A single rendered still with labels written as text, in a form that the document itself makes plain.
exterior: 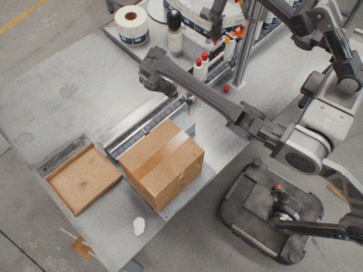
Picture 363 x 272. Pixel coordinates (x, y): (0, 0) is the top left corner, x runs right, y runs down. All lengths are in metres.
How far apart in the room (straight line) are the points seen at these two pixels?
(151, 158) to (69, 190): 0.53
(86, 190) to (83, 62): 0.88
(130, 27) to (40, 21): 2.06
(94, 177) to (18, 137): 0.52
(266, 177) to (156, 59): 1.52
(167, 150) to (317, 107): 0.63
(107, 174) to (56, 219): 1.01
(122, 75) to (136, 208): 0.85
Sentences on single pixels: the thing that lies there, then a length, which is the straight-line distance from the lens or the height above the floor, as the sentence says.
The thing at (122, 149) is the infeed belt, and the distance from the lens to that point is 1.58.
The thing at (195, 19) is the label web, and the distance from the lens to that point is 1.97.
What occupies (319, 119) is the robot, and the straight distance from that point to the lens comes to 0.97.
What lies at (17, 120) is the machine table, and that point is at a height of 0.83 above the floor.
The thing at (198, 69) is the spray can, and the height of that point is 1.04.
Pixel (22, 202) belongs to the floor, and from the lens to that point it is 2.68.
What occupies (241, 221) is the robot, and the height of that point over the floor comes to 0.24.
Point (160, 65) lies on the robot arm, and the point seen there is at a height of 1.59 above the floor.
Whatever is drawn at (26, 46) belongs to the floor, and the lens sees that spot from 3.63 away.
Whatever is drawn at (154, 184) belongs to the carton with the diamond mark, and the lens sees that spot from 1.23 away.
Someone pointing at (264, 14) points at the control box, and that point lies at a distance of 1.55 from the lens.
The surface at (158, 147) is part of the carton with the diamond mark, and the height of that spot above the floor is 1.12.
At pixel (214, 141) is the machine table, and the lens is 1.64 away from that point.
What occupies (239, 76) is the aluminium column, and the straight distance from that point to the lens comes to 1.78.
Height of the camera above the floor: 2.28
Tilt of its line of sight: 62 degrees down
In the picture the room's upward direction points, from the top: 1 degrees counter-clockwise
